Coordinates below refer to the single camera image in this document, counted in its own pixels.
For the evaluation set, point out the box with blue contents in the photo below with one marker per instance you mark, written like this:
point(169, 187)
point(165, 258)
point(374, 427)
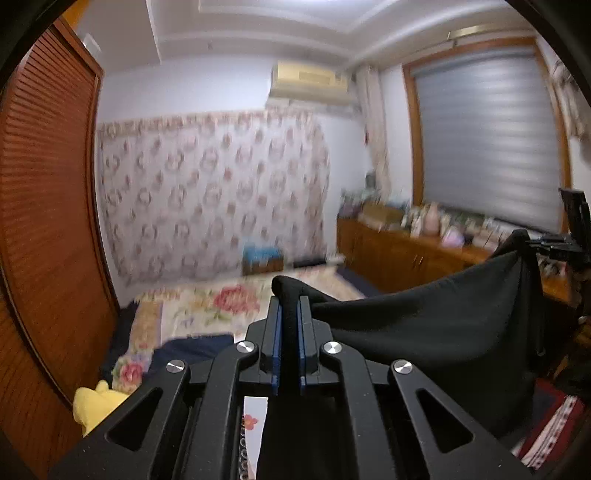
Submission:
point(261, 258)

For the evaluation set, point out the beige window curtain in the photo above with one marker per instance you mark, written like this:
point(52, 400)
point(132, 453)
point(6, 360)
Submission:
point(371, 120)
point(570, 97)

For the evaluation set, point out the pink thermos jug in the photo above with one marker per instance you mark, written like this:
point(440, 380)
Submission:
point(431, 219)

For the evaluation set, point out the wooden sideboard cabinet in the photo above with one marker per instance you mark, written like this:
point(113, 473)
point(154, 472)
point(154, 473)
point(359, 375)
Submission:
point(392, 258)

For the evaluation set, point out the cardboard box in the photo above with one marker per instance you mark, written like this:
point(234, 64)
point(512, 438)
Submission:
point(378, 213)

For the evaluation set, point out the grey window blind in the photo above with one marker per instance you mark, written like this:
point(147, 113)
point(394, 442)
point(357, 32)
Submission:
point(485, 138)

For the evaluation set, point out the stack of folded cloths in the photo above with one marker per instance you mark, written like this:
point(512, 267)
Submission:
point(352, 203)

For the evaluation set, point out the wooden slatted wardrobe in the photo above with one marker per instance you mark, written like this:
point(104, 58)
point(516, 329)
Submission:
point(46, 184)

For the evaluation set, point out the black printed t-shirt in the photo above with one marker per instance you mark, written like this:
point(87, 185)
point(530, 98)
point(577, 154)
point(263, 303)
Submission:
point(438, 314)

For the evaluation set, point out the circle patterned wall curtain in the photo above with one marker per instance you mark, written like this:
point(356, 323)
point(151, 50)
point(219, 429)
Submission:
point(207, 194)

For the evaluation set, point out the pink tissue bag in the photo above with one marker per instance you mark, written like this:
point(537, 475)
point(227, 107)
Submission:
point(452, 237)

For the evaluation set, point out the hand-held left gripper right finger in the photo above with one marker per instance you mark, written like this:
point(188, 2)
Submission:
point(302, 337)

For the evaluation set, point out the yellow plush toy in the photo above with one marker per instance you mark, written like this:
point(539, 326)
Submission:
point(99, 401)

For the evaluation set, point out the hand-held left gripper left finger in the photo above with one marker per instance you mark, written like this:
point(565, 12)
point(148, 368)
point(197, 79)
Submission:
point(276, 332)

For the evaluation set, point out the floral blanket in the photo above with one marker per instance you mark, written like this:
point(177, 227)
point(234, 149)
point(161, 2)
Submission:
point(207, 304)

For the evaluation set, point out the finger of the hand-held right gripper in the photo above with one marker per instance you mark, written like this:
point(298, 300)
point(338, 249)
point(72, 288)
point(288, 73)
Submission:
point(554, 244)

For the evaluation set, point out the black flat device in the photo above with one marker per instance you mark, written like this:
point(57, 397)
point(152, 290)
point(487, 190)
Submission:
point(316, 262)

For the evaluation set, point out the beige air conditioner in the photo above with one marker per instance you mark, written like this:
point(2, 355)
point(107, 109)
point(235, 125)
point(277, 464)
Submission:
point(309, 78)

